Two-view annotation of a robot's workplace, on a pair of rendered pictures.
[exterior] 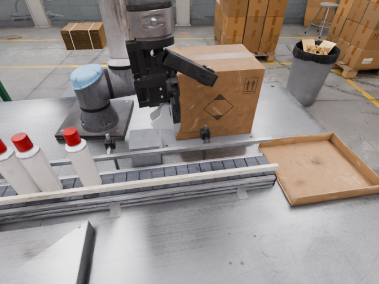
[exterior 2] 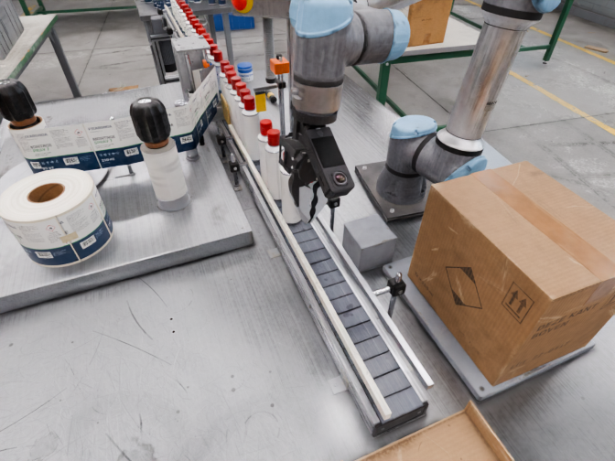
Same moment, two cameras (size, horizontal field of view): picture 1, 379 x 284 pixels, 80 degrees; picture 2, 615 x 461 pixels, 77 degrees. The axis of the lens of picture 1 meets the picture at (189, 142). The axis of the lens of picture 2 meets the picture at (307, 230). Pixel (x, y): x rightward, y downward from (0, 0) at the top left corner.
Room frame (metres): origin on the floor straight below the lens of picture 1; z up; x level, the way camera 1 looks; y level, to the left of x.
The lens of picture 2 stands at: (0.28, -0.50, 1.57)
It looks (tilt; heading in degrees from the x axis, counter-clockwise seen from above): 43 degrees down; 77
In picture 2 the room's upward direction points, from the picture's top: straight up
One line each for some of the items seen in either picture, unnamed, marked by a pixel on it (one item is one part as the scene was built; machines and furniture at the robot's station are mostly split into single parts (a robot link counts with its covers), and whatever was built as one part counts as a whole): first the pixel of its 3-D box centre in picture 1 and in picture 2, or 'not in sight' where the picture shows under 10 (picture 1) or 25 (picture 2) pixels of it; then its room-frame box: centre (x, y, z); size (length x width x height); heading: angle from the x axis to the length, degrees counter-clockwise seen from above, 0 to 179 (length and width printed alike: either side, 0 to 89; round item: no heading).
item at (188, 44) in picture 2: not in sight; (190, 43); (0.21, 0.95, 1.14); 0.14 x 0.11 x 0.01; 99
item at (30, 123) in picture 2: not in sight; (30, 133); (-0.25, 0.63, 1.04); 0.09 x 0.09 x 0.29
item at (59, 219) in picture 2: not in sight; (59, 216); (-0.14, 0.34, 0.95); 0.20 x 0.20 x 0.14
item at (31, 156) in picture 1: (38, 166); (275, 166); (0.40, 0.39, 0.98); 0.05 x 0.05 x 0.20
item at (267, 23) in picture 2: not in sight; (269, 47); (0.44, 0.73, 1.18); 0.04 x 0.04 x 0.21
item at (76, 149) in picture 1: (82, 160); (291, 187); (0.42, 0.29, 0.98); 0.05 x 0.05 x 0.20
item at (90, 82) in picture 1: (92, 85); (412, 143); (0.78, 0.37, 1.02); 0.13 x 0.12 x 0.14; 114
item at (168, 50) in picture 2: not in sight; (161, 45); (-0.05, 2.45, 0.71); 0.15 x 0.12 x 0.34; 9
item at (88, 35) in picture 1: (85, 35); not in sight; (4.38, 1.90, 0.16); 0.65 x 0.54 x 0.32; 97
